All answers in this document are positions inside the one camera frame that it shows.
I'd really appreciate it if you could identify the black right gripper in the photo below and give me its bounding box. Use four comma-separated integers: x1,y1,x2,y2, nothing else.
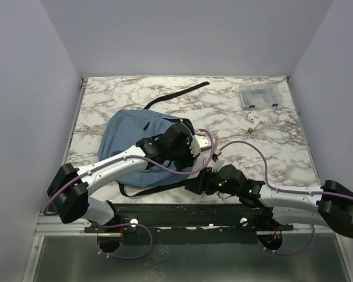
185,166,241,196

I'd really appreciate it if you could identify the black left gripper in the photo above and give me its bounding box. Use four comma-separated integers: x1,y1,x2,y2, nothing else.
168,139,201,173

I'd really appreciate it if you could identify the blue fabric backpack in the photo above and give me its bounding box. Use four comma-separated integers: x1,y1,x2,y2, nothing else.
98,82,208,197

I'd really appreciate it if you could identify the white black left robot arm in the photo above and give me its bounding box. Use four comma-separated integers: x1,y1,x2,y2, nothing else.
47,123,201,232

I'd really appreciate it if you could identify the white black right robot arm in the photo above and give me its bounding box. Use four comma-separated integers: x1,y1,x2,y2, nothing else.
185,164,353,239

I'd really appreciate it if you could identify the white plastic pipe fitting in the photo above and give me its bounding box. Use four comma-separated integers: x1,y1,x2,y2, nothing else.
246,113,261,133

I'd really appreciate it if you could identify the clear plastic organizer box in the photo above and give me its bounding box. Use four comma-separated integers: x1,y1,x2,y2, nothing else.
238,83,282,110

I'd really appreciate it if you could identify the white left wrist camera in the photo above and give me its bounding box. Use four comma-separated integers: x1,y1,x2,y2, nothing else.
191,133,212,155

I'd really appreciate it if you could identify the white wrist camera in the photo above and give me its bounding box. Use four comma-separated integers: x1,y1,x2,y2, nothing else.
191,133,212,155
212,154,225,173

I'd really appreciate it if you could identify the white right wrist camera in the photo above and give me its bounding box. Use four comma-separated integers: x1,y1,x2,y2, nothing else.
212,154,225,173

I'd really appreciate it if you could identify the black metal base rail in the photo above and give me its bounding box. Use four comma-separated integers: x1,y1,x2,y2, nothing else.
46,201,342,246

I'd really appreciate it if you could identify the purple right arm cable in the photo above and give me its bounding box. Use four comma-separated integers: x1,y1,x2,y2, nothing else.
216,141,353,256

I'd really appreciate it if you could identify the aluminium frame rail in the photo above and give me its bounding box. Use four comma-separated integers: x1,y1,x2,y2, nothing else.
35,204,331,236

